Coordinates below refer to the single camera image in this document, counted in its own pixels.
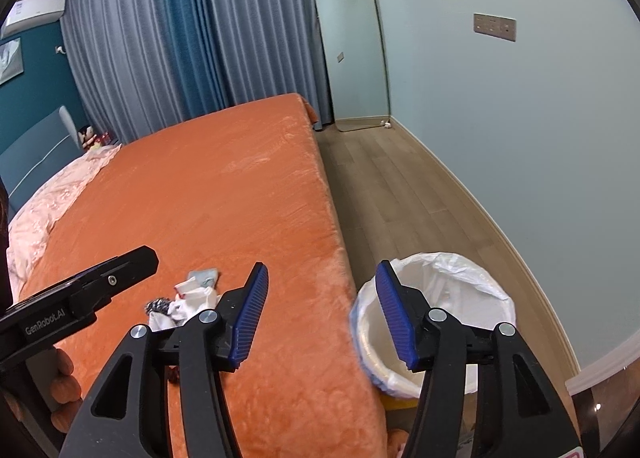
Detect blue padded headboard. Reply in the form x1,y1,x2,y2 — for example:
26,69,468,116
0,105,83,213

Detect standing floor mirror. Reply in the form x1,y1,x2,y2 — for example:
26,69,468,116
311,0,392,133

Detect blue curtain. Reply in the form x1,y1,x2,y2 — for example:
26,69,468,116
157,0,238,121

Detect person's left hand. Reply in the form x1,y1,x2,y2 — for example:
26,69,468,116
49,347,82,435

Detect grey curtain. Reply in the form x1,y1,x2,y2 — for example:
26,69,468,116
60,0,186,146
202,0,363,126

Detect orange plush blanket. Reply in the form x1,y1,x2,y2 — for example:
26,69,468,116
10,92,396,458

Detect white sock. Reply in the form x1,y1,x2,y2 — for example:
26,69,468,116
150,300,190,333

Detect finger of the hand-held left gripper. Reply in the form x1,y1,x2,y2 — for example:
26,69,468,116
67,245,160,319

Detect black white patterned cloth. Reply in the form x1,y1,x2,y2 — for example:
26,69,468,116
144,297,173,319

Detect pink embroidered quilt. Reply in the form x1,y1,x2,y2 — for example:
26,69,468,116
7,143,123,296

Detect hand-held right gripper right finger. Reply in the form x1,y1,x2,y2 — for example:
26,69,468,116
374,259,583,458

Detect white air conditioner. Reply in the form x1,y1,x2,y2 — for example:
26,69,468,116
2,0,67,38

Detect framed wall picture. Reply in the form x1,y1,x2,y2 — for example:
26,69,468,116
0,36,23,86

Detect grey wall switch panel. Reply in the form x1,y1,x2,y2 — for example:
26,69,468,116
473,12,517,42

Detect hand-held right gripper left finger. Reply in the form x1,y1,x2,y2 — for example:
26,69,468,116
62,262,271,458

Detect trash bin with white liner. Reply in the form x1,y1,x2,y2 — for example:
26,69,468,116
349,252,517,400

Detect white knit glove red cuff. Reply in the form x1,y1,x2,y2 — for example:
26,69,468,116
172,285,222,325

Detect stuffed toys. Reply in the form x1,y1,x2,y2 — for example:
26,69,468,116
77,124,121,151

